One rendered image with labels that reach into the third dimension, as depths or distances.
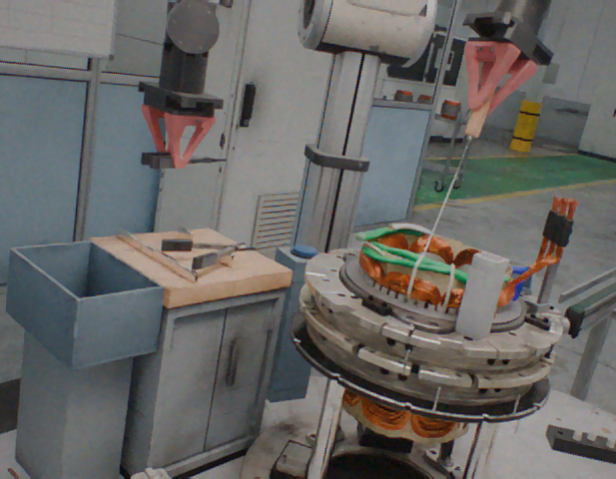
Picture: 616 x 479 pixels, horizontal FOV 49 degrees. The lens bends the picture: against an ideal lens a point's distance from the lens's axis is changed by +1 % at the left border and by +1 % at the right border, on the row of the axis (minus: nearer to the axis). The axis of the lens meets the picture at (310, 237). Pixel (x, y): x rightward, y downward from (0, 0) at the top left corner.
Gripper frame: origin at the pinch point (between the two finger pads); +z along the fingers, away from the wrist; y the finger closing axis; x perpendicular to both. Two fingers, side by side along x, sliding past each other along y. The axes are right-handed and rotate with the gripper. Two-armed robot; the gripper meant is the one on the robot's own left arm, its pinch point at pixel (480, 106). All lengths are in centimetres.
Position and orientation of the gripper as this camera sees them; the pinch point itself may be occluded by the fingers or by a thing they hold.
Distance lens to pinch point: 83.9
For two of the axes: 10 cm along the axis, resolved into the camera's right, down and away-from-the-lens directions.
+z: -3.8, 9.2, -0.1
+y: 7.2, 3.0, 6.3
